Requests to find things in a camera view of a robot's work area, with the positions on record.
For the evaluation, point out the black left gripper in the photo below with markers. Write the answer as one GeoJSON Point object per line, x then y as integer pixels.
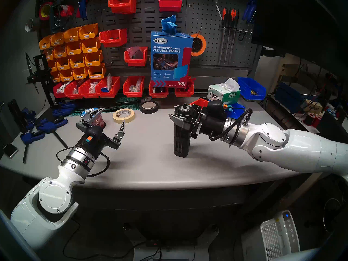
{"type": "Point", "coordinates": [96, 147]}

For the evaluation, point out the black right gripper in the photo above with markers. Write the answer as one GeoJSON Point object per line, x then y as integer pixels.
{"type": "Point", "coordinates": [213, 126]}

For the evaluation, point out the black cylindrical screwdriver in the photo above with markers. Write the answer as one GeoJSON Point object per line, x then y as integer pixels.
{"type": "Point", "coordinates": [181, 146]}

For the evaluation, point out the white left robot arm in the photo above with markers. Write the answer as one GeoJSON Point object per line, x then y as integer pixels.
{"type": "Point", "coordinates": [51, 195]}

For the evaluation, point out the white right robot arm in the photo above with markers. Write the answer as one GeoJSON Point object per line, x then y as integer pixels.
{"type": "Point", "coordinates": [312, 151]}

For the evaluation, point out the orange black screwdriver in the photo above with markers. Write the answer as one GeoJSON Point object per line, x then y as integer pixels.
{"type": "Point", "coordinates": [236, 18]}
{"type": "Point", "coordinates": [224, 15]}
{"type": "Point", "coordinates": [231, 15]}

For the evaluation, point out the beige masking tape roll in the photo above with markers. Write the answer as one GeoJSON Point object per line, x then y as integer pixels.
{"type": "Point", "coordinates": [123, 121]}

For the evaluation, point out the black tape roll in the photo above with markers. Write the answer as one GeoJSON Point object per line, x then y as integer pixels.
{"type": "Point", "coordinates": [149, 111]}

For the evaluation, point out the blue bar clamp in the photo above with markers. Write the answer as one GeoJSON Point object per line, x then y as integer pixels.
{"type": "Point", "coordinates": [51, 126]}
{"type": "Point", "coordinates": [64, 110]}
{"type": "Point", "coordinates": [31, 137]}
{"type": "Point", "coordinates": [28, 115]}

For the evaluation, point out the yellow plastic parts bin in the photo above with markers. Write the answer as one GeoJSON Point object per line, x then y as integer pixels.
{"type": "Point", "coordinates": [63, 66]}
{"type": "Point", "coordinates": [93, 61]}
{"type": "Point", "coordinates": [97, 74]}
{"type": "Point", "coordinates": [60, 54]}
{"type": "Point", "coordinates": [89, 34]}
{"type": "Point", "coordinates": [44, 45]}
{"type": "Point", "coordinates": [77, 64]}
{"type": "Point", "coordinates": [74, 50]}
{"type": "Point", "coordinates": [53, 68]}
{"type": "Point", "coordinates": [49, 56]}
{"type": "Point", "coordinates": [56, 79]}
{"type": "Point", "coordinates": [72, 38]}
{"type": "Point", "coordinates": [66, 77]}
{"type": "Point", "coordinates": [91, 48]}
{"type": "Point", "coordinates": [80, 75]}
{"type": "Point", "coordinates": [57, 42]}

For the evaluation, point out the green white tissue box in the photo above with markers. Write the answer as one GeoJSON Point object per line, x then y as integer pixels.
{"type": "Point", "coordinates": [225, 94]}

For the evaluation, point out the blue cleaning cloths box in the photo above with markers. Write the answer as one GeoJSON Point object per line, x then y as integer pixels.
{"type": "Point", "coordinates": [171, 59]}

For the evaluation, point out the small blue plastic bin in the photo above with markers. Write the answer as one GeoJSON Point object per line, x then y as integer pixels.
{"type": "Point", "coordinates": [239, 111]}

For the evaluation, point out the large blue plastic bin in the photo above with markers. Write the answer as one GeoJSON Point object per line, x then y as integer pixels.
{"type": "Point", "coordinates": [246, 86]}

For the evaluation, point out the orange tape roll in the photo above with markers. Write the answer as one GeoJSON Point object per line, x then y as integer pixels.
{"type": "Point", "coordinates": [204, 45]}

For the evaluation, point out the black metal stand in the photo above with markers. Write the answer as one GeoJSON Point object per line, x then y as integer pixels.
{"type": "Point", "coordinates": [42, 72]}

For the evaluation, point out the black upright device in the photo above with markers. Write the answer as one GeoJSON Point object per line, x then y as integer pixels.
{"type": "Point", "coordinates": [16, 113]}

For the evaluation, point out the blue microfiber cloth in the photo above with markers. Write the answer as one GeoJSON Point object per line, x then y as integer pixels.
{"type": "Point", "coordinates": [168, 24]}

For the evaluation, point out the smartphone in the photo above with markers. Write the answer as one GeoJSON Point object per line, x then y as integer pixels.
{"type": "Point", "coordinates": [10, 151]}

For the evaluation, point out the dark perforated pegboard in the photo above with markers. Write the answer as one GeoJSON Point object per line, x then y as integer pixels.
{"type": "Point", "coordinates": [212, 24]}

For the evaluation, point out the dark blue case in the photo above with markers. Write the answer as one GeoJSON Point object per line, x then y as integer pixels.
{"type": "Point", "coordinates": [285, 96]}

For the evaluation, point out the red white striped tape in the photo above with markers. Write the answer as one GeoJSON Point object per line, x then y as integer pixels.
{"type": "Point", "coordinates": [68, 11]}

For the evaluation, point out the black power strip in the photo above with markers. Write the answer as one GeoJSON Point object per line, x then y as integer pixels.
{"type": "Point", "coordinates": [155, 243]}

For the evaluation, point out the red yellow tape roll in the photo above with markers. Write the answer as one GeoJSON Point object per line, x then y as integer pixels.
{"type": "Point", "coordinates": [41, 11]}

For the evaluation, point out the red thread spool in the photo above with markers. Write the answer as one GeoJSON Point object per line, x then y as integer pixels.
{"type": "Point", "coordinates": [310, 119]}

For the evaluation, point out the brown cardboard box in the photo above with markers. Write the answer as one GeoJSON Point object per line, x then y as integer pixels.
{"type": "Point", "coordinates": [312, 106]}

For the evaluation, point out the white robot torso shell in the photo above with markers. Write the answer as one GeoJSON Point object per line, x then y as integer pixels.
{"type": "Point", "coordinates": [13, 244]}

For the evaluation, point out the white air purifier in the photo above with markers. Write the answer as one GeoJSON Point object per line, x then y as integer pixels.
{"type": "Point", "coordinates": [274, 240]}

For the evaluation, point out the black computer monitor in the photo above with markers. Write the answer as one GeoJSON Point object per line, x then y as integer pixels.
{"type": "Point", "coordinates": [299, 21]}

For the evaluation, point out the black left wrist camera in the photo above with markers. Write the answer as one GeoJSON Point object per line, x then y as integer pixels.
{"type": "Point", "coordinates": [93, 131]}

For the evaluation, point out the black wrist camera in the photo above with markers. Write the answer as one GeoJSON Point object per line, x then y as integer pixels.
{"type": "Point", "coordinates": [217, 106]}
{"type": "Point", "coordinates": [93, 131]}

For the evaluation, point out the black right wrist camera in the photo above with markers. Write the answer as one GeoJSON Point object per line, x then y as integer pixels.
{"type": "Point", "coordinates": [217, 106]}

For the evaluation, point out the dark louvered wall panel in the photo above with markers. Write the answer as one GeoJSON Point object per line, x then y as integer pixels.
{"type": "Point", "coordinates": [148, 21]}

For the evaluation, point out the grey duct tape roll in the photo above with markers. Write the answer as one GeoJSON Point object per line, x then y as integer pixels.
{"type": "Point", "coordinates": [29, 25]}

